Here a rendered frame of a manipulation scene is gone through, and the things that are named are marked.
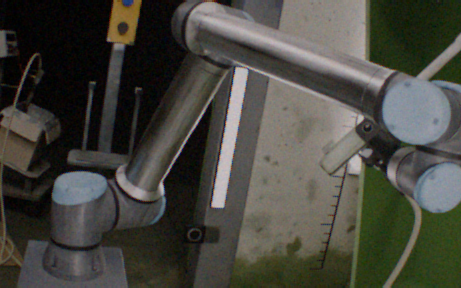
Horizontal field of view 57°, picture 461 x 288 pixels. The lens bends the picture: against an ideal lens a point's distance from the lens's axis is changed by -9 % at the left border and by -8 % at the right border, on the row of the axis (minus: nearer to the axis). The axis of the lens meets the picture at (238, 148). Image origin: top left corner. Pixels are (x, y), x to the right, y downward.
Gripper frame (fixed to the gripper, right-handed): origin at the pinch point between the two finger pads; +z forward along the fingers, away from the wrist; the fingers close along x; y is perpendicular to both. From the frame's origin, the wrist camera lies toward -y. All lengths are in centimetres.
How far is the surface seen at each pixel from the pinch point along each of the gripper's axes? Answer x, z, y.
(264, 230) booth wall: -51, 102, 36
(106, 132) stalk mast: -71, 103, -48
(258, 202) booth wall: -43, 100, 23
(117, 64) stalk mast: -45, 103, -66
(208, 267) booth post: -82, 96, 29
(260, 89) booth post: -7, 98, -14
